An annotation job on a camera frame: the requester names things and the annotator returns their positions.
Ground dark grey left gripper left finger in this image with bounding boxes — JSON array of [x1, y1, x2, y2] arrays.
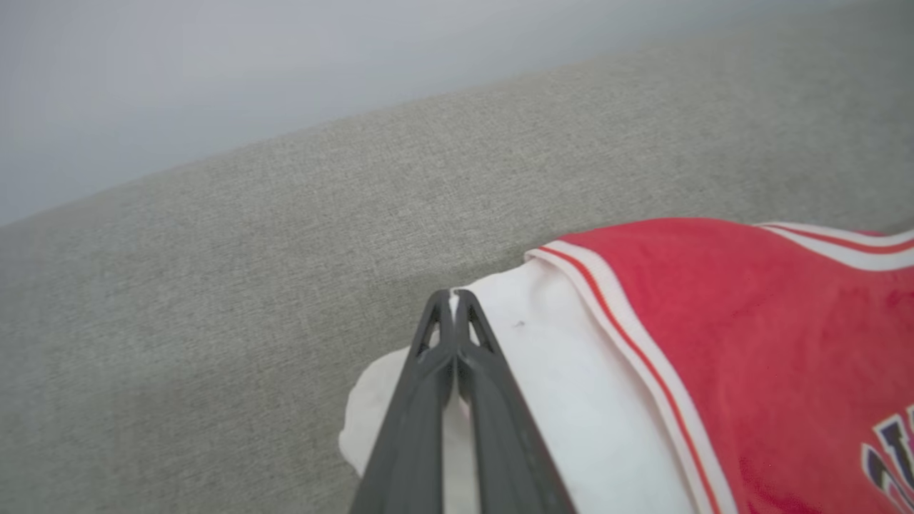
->
[[349, 288, 456, 514]]

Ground red jersey with white sleeves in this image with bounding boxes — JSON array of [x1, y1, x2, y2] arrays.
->
[[338, 217, 914, 514]]

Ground grey fabric sofa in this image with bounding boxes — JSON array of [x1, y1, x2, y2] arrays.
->
[[0, 0, 914, 514]]

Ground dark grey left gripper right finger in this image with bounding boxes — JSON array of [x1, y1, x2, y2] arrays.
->
[[454, 288, 576, 514]]

